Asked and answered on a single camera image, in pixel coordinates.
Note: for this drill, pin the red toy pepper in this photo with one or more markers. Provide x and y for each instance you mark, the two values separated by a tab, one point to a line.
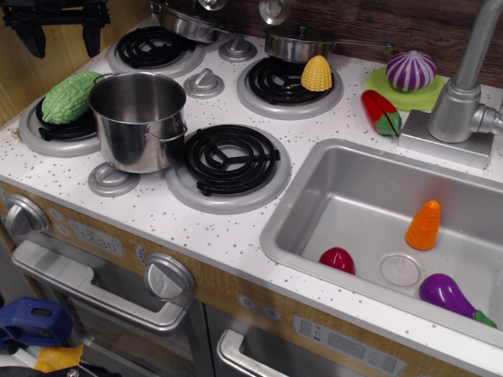
381	113

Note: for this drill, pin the silver oven knob right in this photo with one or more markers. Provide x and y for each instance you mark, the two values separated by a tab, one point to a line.
167	278

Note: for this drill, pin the silver oven knob left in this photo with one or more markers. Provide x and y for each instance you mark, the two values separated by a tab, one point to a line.
24	216

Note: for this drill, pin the back left burner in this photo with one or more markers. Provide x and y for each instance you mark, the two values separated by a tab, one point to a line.
157	50

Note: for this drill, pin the orange toy carrot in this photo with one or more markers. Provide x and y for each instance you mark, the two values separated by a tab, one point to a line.
423	230

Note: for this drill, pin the silver stove knob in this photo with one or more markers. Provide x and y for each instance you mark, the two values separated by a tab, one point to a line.
105	180
204	85
237	50

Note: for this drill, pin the green toy squash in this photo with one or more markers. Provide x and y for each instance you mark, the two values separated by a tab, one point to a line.
68	100

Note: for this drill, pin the steel pot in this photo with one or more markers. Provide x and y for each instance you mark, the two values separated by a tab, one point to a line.
140	121

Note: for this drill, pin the silver stove knob back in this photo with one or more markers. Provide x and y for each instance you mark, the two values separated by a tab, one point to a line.
237	50

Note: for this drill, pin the green plastic plate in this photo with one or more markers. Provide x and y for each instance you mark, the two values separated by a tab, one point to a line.
423	99

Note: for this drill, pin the silver sink basin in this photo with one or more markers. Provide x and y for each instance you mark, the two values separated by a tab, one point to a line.
363	200

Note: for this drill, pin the purple toy eggplant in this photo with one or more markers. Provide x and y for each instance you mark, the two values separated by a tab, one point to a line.
441	290

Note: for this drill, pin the steel pan back left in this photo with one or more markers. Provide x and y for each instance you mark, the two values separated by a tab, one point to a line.
189	20

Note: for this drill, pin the steel frying pan with handle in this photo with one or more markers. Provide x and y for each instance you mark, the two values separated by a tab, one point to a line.
298	44

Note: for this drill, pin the yellow cloth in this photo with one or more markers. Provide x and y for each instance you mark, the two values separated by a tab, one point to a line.
52	358

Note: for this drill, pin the hanging steel utensil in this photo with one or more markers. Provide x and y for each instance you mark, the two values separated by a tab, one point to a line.
274	12

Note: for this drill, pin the blue clamp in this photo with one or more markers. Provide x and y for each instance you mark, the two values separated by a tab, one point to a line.
35	322

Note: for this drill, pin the silver toy faucet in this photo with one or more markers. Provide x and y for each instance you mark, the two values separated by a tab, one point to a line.
460	128

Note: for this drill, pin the back right burner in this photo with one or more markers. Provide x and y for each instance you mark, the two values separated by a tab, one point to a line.
272	88

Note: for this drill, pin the purple white toy onion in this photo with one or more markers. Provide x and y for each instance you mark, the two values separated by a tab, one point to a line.
411	71

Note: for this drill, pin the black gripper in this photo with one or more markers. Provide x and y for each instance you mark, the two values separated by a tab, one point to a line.
31	15

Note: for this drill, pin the silver oven knob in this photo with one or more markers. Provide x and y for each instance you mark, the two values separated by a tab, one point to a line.
24	216
167	278

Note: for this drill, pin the burner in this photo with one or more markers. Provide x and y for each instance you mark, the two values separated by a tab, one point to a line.
29	130
272	88
229	169
157	50

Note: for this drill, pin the red toy tomato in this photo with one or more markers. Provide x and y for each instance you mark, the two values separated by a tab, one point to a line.
338	258

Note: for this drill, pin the front left burner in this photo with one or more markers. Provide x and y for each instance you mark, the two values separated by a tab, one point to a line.
29	130

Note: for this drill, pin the yellow toy corn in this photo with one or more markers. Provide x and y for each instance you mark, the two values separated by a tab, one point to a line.
317	75

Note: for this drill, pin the silver stove knob front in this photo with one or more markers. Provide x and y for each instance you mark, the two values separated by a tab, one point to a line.
105	180

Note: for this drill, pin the front right burner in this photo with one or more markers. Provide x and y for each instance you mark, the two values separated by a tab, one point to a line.
229	169

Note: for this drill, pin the silver oven door handle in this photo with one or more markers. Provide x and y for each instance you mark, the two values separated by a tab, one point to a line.
75	279

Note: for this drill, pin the silver stove knob middle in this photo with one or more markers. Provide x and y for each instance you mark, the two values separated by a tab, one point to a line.
204	85

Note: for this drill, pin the silver dishwasher door handle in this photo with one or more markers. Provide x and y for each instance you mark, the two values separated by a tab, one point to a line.
252	354

